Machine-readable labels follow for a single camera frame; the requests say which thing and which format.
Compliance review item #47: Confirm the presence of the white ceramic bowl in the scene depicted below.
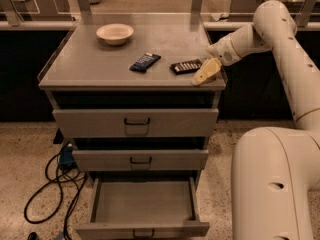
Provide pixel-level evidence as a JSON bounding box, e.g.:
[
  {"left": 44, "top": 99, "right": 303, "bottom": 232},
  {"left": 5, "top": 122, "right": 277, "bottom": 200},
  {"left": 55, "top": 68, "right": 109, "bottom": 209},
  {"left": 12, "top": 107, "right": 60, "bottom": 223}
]
[{"left": 96, "top": 24, "right": 134, "bottom": 46}]

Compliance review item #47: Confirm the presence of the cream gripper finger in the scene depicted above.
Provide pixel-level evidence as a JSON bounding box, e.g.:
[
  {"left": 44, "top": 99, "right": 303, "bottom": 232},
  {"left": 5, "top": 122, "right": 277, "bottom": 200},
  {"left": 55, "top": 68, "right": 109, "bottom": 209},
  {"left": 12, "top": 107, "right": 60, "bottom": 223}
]
[{"left": 191, "top": 71, "right": 212, "bottom": 86}]

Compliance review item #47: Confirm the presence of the grey drawer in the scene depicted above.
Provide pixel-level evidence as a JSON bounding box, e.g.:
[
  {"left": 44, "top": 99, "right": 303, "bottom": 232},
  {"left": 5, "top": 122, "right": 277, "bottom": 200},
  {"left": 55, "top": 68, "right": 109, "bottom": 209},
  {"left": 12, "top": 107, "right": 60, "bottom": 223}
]
[
  {"left": 76, "top": 178, "right": 209, "bottom": 240},
  {"left": 73, "top": 150, "right": 208, "bottom": 171},
  {"left": 53, "top": 109, "right": 218, "bottom": 138}
]

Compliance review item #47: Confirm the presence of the top grey drawer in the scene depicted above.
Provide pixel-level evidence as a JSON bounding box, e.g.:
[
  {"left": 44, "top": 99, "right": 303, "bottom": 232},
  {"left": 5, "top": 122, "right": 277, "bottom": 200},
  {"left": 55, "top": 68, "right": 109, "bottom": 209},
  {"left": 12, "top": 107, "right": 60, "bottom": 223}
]
[{"left": 53, "top": 109, "right": 218, "bottom": 138}]

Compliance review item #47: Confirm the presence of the blue snack bar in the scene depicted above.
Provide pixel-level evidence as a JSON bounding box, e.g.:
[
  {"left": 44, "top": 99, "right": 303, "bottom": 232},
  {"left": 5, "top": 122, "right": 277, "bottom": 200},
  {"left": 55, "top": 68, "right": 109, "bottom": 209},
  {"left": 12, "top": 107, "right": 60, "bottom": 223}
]
[{"left": 130, "top": 53, "right": 161, "bottom": 73}]

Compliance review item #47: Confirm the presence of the chocolate rxbar black wrapper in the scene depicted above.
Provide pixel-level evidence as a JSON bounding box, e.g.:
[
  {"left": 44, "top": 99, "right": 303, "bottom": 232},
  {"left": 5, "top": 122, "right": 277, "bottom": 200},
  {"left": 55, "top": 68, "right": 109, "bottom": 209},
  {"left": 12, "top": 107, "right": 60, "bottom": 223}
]
[{"left": 170, "top": 59, "right": 202, "bottom": 75}]

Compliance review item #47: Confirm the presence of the bottom grey drawer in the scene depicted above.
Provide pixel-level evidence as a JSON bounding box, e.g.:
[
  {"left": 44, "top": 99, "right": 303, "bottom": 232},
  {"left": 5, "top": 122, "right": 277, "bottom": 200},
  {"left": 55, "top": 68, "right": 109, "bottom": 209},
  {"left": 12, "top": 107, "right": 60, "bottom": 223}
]
[{"left": 76, "top": 178, "right": 209, "bottom": 240}]

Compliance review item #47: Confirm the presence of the middle grey drawer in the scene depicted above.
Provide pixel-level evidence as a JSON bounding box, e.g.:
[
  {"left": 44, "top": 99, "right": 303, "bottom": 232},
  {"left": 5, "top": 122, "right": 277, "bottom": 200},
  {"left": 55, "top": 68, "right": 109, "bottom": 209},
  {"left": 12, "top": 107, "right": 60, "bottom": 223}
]
[{"left": 73, "top": 150, "right": 208, "bottom": 171}]

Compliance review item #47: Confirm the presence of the blue power box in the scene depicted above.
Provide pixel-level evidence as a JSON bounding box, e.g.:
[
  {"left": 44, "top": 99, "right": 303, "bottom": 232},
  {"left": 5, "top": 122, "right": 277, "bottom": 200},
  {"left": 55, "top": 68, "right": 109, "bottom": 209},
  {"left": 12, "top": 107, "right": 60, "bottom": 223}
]
[{"left": 58, "top": 144, "right": 74, "bottom": 167}]

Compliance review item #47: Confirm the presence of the white horizontal rail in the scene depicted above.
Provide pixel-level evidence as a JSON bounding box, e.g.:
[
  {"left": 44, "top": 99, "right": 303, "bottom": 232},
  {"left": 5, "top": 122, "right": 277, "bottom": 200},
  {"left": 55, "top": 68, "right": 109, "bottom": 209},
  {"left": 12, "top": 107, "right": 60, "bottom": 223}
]
[{"left": 0, "top": 20, "right": 320, "bottom": 32}]

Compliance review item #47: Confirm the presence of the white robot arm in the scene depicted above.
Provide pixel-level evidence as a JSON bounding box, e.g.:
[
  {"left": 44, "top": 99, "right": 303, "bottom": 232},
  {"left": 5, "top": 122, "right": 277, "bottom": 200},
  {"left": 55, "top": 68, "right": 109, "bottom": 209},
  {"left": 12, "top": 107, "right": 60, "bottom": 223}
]
[{"left": 192, "top": 0, "right": 320, "bottom": 240}]

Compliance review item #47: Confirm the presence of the black floor cable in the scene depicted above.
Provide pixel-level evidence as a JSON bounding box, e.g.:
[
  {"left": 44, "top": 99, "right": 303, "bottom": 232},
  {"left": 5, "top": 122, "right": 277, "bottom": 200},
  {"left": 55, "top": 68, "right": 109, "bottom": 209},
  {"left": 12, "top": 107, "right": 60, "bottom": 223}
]
[{"left": 23, "top": 152, "right": 88, "bottom": 240}]

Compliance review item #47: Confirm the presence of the grey drawer cabinet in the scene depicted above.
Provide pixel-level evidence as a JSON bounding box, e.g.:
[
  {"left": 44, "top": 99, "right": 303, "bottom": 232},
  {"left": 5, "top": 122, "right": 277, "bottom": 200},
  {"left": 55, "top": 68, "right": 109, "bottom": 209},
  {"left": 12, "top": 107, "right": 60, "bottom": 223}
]
[{"left": 39, "top": 14, "right": 226, "bottom": 178}]

